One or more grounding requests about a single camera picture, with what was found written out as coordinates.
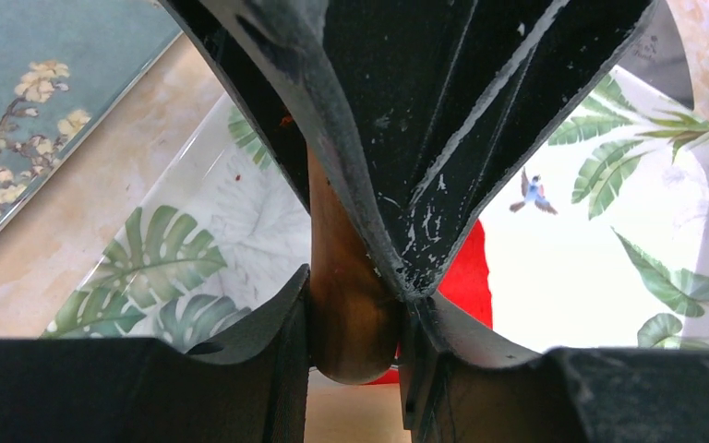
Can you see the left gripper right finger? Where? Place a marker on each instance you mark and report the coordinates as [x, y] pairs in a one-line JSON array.
[[462, 382]]

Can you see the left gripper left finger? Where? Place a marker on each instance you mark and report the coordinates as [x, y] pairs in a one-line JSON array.
[[246, 384]]

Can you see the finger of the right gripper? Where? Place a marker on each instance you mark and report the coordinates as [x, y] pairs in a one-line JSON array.
[[418, 111]]

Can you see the red dough piece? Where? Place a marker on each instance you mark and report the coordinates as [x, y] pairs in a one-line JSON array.
[[466, 282]]

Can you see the wooden rolling pin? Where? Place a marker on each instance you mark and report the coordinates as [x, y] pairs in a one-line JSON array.
[[354, 319]]

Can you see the white leaf pattern tray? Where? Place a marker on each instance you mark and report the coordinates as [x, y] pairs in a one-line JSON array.
[[623, 261]]

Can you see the teal blossom pattern tray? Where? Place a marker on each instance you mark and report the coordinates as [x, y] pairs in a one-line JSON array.
[[63, 67]]

